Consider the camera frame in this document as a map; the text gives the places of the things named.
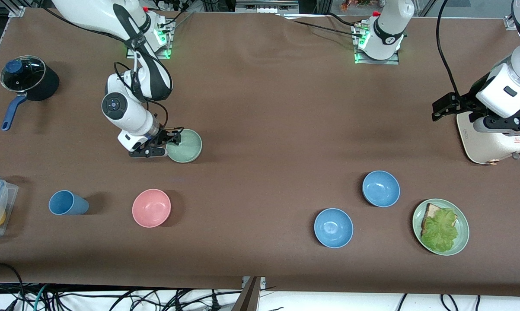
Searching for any bread slice with crust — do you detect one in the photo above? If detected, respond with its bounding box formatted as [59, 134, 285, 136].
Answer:
[421, 203, 458, 236]

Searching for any black pot blue handle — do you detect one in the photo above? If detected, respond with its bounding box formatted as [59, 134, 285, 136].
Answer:
[0, 55, 60, 131]

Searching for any green lettuce leaf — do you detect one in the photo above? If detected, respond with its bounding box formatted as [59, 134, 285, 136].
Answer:
[421, 208, 459, 253]

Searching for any pale green plate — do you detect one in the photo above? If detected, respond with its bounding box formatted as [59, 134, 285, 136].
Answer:
[412, 199, 470, 256]

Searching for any cream white toaster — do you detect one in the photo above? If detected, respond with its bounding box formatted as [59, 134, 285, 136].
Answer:
[456, 102, 520, 165]

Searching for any pink bowl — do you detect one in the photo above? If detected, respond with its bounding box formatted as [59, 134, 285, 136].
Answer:
[132, 189, 172, 228]

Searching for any metal frame post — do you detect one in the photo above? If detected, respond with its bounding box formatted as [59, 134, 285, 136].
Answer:
[232, 276, 267, 311]

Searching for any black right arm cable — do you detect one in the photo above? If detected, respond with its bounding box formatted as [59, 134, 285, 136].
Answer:
[41, 4, 174, 132]

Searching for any pale green bowl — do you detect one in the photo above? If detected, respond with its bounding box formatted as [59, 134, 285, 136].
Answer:
[166, 129, 203, 164]

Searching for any blue bowl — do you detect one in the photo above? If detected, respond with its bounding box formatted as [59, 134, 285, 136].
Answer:
[314, 208, 354, 249]
[362, 170, 401, 208]

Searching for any grey metal box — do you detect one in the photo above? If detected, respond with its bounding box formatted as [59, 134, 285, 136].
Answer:
[235, 0, 300, 13]

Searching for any teal cable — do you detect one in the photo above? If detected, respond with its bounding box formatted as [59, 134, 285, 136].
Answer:
[32, 284, 49, 311]

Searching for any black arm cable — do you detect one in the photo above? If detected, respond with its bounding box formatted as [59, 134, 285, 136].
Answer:
[41, 4, 174, 132]
[435, 0, 463, 99]

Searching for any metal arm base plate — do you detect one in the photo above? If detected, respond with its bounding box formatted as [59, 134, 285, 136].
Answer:
[126, 19, 172, 60]
[354, 24, 401, 65]

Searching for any white power strip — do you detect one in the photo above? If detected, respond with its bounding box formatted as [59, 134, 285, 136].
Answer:
[150, 0, 192, 12]

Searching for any clear plastic container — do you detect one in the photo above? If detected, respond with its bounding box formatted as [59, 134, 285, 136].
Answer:
[0, 174, 19, 239]

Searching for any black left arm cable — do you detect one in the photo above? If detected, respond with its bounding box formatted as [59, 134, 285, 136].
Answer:
[435, 0, 463, 99]

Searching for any blue plastic cup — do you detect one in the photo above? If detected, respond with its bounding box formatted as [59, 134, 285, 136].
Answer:
[48, 190, 89, 216]

